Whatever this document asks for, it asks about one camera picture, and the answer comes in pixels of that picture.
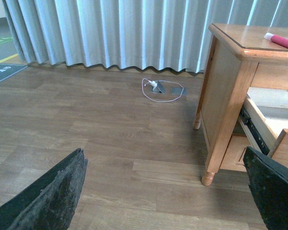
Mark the wooden drawer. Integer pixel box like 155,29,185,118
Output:
220,135,250,172
240,95,288,168

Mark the grey floor sign sticker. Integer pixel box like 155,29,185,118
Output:
0,64,27,82

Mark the white plug on floor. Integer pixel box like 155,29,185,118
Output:
144,81,157,88

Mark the wooden nightstand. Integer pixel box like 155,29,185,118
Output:
193,23,288,186

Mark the pink marker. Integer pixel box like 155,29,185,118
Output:
264,33,288,48

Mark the closed floor outlet cover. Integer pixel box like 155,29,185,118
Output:
171,87,188,95

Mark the light blue curtain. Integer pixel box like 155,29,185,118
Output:
3,0,288,72

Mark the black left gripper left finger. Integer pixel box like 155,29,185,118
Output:
0,149,88,230

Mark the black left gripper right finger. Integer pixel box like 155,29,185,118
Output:
243,146,288,230

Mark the open floor outlet box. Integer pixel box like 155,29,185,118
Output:
151,81,165,93

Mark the white floor cable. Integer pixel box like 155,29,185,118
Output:
141,78,184,103

